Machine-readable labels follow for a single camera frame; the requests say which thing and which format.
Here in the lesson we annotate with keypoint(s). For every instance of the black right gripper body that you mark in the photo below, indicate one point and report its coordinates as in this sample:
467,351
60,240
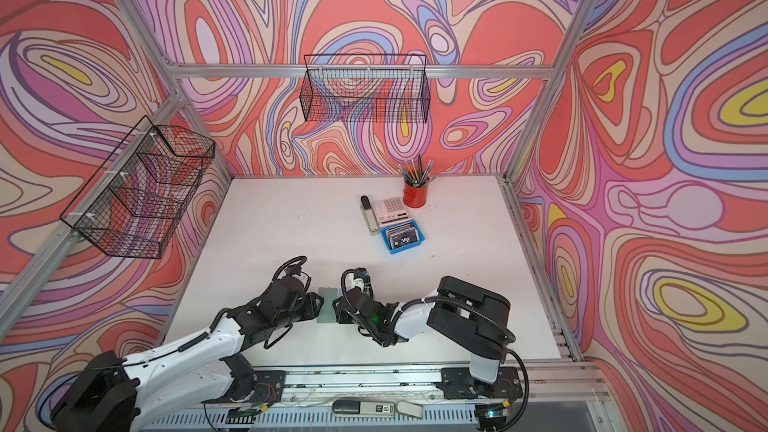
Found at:
346,318

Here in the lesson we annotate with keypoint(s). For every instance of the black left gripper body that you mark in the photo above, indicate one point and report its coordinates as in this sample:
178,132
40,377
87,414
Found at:
303,310

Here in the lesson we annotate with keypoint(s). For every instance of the mint green card holder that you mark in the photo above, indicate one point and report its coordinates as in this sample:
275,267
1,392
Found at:
327,312

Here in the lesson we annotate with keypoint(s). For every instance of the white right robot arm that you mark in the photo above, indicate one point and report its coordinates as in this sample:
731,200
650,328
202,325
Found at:
469,316

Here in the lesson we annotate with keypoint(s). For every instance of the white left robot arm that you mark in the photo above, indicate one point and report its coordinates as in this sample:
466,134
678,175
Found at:
114,393

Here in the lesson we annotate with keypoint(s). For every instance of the black vip card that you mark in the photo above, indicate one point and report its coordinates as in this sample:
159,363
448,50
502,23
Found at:
404,239

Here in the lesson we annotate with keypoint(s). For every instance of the blue plastic card tray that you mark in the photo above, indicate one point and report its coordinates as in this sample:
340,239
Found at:
383,236

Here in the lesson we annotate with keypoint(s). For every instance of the stack of cards in tray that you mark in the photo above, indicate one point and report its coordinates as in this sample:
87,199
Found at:
398,228

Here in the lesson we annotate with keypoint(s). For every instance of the pink desk calculator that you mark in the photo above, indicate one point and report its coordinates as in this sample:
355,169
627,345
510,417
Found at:
389,212

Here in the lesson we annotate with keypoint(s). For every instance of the beige stapler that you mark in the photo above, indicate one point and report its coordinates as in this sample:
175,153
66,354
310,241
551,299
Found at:
369,215

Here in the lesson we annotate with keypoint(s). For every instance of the red metal pencil bucket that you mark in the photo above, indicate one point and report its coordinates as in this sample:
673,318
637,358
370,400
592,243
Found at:
415,197

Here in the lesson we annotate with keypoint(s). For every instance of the grey handheld device on rail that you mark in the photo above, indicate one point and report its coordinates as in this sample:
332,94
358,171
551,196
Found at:
376,408

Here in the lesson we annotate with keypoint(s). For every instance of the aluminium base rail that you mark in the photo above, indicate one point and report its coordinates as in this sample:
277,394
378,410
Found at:
563,396

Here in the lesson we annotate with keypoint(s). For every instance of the black wire basket left wall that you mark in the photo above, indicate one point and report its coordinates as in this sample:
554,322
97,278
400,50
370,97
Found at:
133,205

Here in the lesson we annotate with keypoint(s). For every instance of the black wire basket wall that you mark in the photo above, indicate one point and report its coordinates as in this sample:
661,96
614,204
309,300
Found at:
133,205
365,88

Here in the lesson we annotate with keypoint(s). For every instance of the black wire basket back wall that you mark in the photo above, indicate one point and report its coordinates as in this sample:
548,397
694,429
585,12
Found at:
365,88

